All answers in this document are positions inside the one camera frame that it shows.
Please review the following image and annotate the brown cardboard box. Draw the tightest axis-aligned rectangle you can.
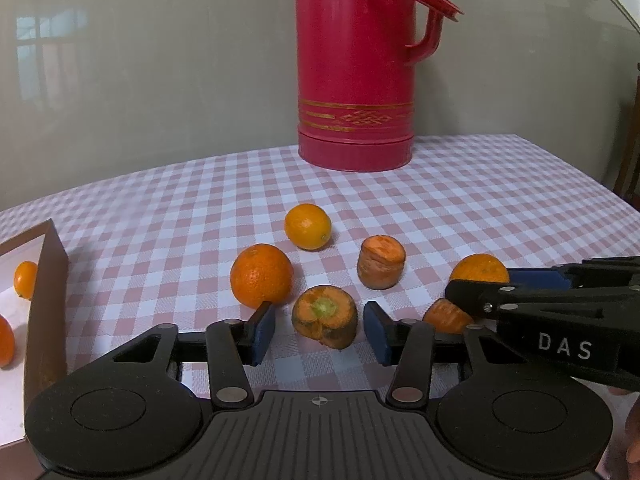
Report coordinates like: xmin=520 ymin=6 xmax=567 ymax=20
xmin=0 ymin=219 xmax=70 ymax=480

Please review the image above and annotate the small yellow-orange kumquat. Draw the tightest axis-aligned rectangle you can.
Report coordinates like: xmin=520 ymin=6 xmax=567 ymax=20
xmin=284 ymin=203 xmax=333 ymax=251

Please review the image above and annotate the dark wooden furniture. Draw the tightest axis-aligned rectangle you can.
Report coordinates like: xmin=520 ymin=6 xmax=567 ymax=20
xmin=615 ymin=62 xmax=640 ymax=211

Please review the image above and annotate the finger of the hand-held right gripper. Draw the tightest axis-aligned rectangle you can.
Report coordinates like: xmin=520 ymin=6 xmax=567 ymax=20
xmin=445 ymin=279 xmax=640 ymax=322
xmin=505 ymin=256 xmax=640 ymax=291

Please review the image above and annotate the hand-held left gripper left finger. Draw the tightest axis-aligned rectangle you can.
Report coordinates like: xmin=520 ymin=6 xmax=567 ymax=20
xmin=112 ymin=301 xmax=278 ymax=409

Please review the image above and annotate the carrot top piece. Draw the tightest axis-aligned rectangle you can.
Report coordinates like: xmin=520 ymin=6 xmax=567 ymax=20
xmin=291 ymin=285 xmax=359 ymax=349

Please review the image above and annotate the orange tangerine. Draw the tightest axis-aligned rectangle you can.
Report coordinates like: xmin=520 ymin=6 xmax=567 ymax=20
xmin=448 ymin=253 xmax=511 ymax=286
xmin=230 ymin=243 xmax=294 ymax=309
xmin=0 ymin=314 xmax=16 ymax=368
xmin=13 ymin=261 xmax=39 ymax=301

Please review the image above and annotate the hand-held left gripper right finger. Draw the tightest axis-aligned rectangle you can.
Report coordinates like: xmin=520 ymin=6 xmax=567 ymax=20
xmin=362 ymin=300 xmax=526 ymax=409

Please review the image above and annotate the red thermos flask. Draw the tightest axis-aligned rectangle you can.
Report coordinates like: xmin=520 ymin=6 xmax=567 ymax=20
xmin=294 ymin=0 xmax=463 ymax=173

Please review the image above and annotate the pink checked tablecloth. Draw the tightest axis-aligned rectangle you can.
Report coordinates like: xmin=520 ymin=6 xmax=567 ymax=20
xmin=0 ymin=133 xmax=640 ymax=441

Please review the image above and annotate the cut carrot piece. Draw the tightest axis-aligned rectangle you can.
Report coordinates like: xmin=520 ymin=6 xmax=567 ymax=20
xmin=357 ymin=235 xmax=406 ymax=291
xmin=422 ymin=298 xmax=475 ymax=336

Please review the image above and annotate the person's right hand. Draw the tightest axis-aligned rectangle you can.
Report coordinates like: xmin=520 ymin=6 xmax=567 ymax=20
xmin=607 ymin=386 xmax=640 ymax=466

